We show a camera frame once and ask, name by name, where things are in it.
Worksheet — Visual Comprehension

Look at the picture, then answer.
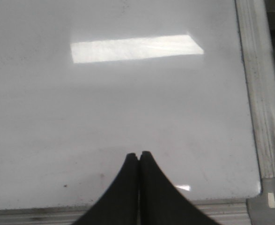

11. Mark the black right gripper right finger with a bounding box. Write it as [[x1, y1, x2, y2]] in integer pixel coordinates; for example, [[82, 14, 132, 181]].
[[140, 151, 218, 225]]

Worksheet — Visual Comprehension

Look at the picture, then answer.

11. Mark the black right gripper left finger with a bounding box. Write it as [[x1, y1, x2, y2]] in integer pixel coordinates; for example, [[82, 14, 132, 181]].
[[76, 153, 139, 225]]

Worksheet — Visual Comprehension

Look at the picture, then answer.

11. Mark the white whiteboard with aluminium frame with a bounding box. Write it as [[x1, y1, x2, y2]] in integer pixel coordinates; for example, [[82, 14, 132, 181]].
[[0, 0, 275, 225]]

